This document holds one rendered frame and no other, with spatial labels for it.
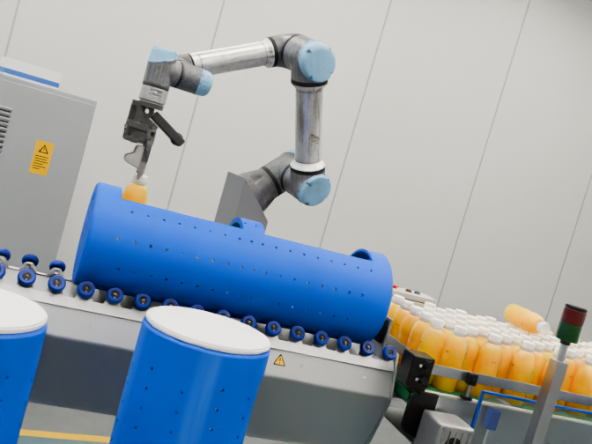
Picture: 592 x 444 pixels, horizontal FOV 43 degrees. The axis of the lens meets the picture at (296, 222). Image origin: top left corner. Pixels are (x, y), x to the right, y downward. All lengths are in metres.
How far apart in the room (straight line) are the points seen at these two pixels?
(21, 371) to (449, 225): 4.80
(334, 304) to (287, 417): 0.36
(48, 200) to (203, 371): 2.05
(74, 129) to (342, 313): 1.71
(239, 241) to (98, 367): 0.50
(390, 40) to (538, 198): 1.88
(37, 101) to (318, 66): 1.50
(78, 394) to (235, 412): 0.66
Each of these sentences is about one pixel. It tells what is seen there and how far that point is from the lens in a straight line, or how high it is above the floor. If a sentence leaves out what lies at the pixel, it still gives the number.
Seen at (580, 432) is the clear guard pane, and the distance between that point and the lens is 2.54.
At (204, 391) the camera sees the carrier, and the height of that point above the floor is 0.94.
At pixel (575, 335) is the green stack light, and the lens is 2.25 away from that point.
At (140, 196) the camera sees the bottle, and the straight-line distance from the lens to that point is 2.15.
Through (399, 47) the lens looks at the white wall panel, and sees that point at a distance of 5.52.
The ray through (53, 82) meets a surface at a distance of 3.61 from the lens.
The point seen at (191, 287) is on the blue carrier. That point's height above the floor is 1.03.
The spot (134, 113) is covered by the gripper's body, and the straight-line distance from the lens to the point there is 2.15.
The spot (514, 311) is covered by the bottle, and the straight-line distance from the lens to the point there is 2.74.
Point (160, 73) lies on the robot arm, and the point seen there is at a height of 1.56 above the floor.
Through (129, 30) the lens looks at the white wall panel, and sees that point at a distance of 4.79.
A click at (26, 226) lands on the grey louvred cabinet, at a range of 3.49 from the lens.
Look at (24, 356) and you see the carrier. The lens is 1.40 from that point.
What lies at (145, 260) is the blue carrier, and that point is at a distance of 2.00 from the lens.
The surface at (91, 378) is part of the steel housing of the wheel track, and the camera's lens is 2.12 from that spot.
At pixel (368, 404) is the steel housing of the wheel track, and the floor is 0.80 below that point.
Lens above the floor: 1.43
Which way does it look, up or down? 4 degrees down
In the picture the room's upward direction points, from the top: 16 degrees clockwise
